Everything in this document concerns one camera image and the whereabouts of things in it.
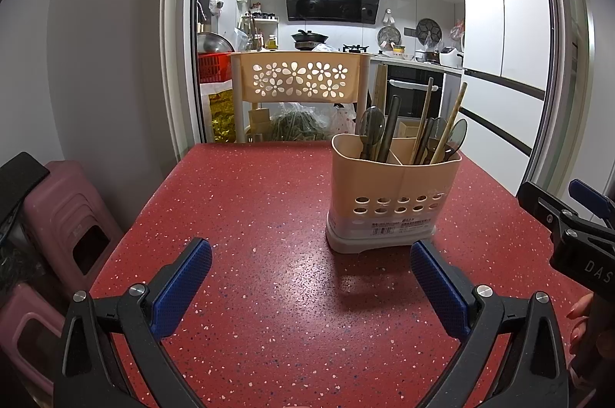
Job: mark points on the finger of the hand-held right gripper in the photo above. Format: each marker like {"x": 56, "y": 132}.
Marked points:
{"x": 593, "y": 201}
{"x": 543, "y": 208}

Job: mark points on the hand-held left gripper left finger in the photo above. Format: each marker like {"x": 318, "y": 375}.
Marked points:
{"x": 185, "y": 283}

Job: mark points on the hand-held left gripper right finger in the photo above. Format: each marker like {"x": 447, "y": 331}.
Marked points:
{"x": 439, "y": 288}

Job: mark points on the beige plastic utensil holder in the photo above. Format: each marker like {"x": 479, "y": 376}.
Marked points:
{"x": 384, "y": 182}

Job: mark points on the person's right hand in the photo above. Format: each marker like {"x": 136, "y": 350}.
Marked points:
{"x": 581, "y": 312}

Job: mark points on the pink plastic stool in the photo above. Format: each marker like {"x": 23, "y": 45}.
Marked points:
{"x": 62, "y": 201}
{"x": 29, "y": 331}

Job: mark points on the open cardboard box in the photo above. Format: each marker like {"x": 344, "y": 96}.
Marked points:
{"x": 406, "y": 129}

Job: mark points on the yellow foil bag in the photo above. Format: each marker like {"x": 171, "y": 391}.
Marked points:
{"x": 221, "y": 115}

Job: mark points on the white rice cooker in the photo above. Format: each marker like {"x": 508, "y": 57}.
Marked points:
{"x": 451, "y": 57}

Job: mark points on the small cardboard box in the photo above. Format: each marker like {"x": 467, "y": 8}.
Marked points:
{"x": 259, "y": 120}

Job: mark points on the white refrigerator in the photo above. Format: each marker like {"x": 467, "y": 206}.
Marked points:
{"x": 499, "y": 33}

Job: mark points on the white patterned bag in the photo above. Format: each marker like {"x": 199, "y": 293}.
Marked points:
{"x": 343, "y": 120}

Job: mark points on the plastic bag of greens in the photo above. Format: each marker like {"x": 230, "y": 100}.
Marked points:
{"x": 298, "y": 124}

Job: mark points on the black flat board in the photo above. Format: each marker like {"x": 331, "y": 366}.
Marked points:
{"x": 19, "y": 180}

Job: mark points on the round divided hanging pan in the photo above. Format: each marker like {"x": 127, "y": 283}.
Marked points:
{"x": 428, "y": 29}

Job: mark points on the red plastic basket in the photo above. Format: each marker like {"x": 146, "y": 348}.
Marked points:
{"x": 214, "y": 68}

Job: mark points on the beige flower-cutout chair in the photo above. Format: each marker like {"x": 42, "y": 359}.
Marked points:
{"x": 298, "y": 74}

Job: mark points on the metal wok lid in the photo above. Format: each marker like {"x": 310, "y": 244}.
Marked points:
{"x": 214, "y": 43}

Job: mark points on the white spice shelf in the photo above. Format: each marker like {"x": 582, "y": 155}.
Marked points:
{"x": 262, "y": 28}

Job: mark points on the black wok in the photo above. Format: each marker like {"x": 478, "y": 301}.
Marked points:
{"x": 310, "y": 38}

